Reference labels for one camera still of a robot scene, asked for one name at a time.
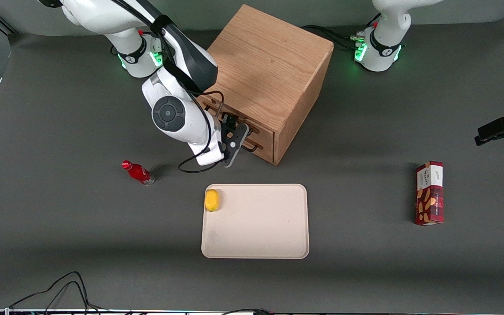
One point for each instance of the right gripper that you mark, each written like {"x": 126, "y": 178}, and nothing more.
{"x": 227, "y": 127}

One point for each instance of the wooden drawer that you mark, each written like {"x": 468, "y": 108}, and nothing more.
{"x": 265, "y": 134}
{"x": 265, "y": 152}

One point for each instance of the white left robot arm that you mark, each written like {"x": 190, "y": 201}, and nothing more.
{"x": 383, "y": 57}

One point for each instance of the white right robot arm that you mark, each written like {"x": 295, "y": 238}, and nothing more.
{"x": 182, "y": 127}

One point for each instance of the wooden closed drawer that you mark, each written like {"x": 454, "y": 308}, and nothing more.
{"x": 265, "y": 152}

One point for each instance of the wooden two-drawer cabinet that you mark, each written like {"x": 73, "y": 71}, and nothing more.
{"x": 269, "y": 65}

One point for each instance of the yellow lemon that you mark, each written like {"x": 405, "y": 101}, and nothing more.
{"x": 211, "y": 200}

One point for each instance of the beige plastic tray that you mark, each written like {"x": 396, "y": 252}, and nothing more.
{"x": 256, "y": 223}

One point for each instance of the red cola bottle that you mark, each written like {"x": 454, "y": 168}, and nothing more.
{"x": 138, "y": 173}

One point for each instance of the red snack carton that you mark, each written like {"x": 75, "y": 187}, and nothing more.
{"x": 429, "y": 197}

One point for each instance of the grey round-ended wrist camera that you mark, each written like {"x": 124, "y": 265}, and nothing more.
{"x": 234, "y": 146}

